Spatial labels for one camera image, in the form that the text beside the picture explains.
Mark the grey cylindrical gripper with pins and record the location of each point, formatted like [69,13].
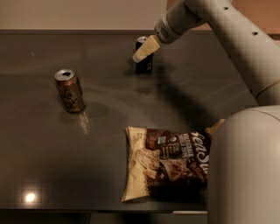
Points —
[164,32]

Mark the dark blue pepsi can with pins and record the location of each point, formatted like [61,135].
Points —
[144,66]

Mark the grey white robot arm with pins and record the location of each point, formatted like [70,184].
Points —
[244,173]

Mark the brown la croix can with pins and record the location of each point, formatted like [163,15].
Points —
[68,85]

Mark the late july chips bag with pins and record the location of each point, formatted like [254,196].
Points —
[167,164]

